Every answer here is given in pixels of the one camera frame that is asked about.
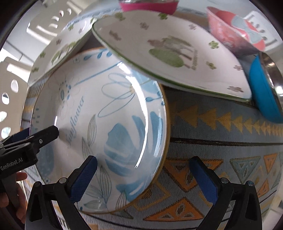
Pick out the blue sunflower round plate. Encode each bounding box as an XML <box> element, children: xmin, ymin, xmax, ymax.
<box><xmin>31</xmin><ymin>48</ymin><xmax>170</xmax><ymax>213</ymax></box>

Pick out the blue steel bowl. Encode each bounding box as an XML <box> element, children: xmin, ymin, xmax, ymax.
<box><xmin>248</xmin><ymin>52</ymin><xmax>282</xmax><ymax>124</ymax></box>

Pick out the forest print square plate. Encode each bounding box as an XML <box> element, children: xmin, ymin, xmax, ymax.
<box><xmin>92</xmin><ymin>10</ymin><xmax>252</xmax><ymax>102</ymax></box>

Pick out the pink cartoon bowl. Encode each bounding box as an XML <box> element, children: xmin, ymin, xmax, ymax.
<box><xmin>206</xmin><ymin>6</ymin><xmax>265</xmax><ymax>57</ymax></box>

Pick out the pink steel bowl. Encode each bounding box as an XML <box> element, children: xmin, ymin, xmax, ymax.
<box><xmin>119</xmin><ymin>1</ymin><xmax>179</xmax><ymax>15</ymax></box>

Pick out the person's left hand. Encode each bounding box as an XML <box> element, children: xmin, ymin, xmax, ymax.
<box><xmin>1</xmin><ymin>172</ymin><xmax>27</xmax><ymax>224</ymax></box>

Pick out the white chair with holes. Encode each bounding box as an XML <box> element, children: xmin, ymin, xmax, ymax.
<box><xmin>1</xmin><ymin>57</ymin><xmax>31</xmax><ymax>140</ymax></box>

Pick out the patterned blue table mat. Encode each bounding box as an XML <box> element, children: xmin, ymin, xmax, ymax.
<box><xmin>22</xmin><ymin>77</ymin><xmax>282</xmax><ymax>229</ymax></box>

